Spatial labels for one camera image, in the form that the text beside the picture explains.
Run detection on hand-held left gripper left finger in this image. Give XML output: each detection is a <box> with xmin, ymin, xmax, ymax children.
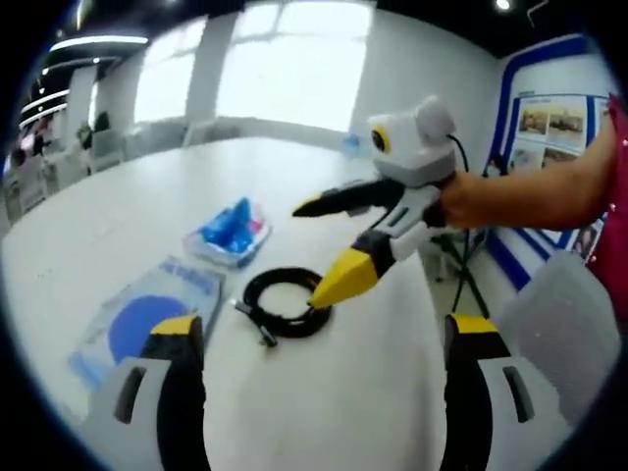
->
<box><xmin>95</xmin><ymin>313</ymin><xmax>210</xmax><ymax>471</ymax></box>

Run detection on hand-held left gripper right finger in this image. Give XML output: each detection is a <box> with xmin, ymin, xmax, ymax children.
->
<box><xmin>444</xmin><ymin>313</ymin><xmax>575</xmax><ymax>471</ymax></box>

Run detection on blue plastic packet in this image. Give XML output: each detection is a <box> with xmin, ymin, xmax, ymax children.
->
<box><xmin>182</xmin><ymin>196</ymin><xmax>273</xmax><ymax>269</ymax></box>

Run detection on blue white tissue packet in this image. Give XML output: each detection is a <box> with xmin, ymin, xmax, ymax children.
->
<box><xmin>68</xmin><ymin>254</ymin><xmax>227</xmax><ymax>393</ymax></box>

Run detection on person's right hand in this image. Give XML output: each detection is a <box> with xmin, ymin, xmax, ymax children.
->
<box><xmin>439</xmin><ymin>173</ymin><xmax>497</xmax><ymax>232</ymax></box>

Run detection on grey mesh office chair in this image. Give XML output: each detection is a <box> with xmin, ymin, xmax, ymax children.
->
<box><xmin>499</xmin><ymin>252</ymin><xmax>624</xmax><ymax>428</ymax></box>

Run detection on large bright window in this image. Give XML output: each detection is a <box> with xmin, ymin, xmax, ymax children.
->
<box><xmin>131</xmin><ymin>0</ymin><xmax>374</xmax><ymax>133</ymax></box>

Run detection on white table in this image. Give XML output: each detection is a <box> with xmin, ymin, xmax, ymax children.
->
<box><xmin>0</xmin><ymin>136</ymin><xmax>472</xmax><ymax>471</ymax></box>

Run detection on person's red shirt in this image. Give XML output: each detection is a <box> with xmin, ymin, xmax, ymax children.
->
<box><xmin>583</xmin><ymin>92</ymin><xmax>628</xmax><ymax>295</ymax></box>

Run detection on white office chair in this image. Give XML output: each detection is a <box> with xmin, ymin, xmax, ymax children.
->
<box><xmin>90</xmin><ymin>130</ymin><xmax>127</xmax><ymax>171</ymax></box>

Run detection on curved ceiling light strip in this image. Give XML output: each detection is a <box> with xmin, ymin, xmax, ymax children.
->
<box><xmin>48</xmin><ymin>36</ymin><xmax>148</xmax><ymax>53</ymax></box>

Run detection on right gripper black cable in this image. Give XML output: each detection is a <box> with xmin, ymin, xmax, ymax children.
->
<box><xmin>445</xmin><ymin>131</ymin><xmax>490</xmax><ymax>320</ymax></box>

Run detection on blue and white wall board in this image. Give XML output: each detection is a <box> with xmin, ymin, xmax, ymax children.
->
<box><xmin>485</xmin><ymin>33</ymin><xmax>614</xmax><ymax>290</ymax></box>

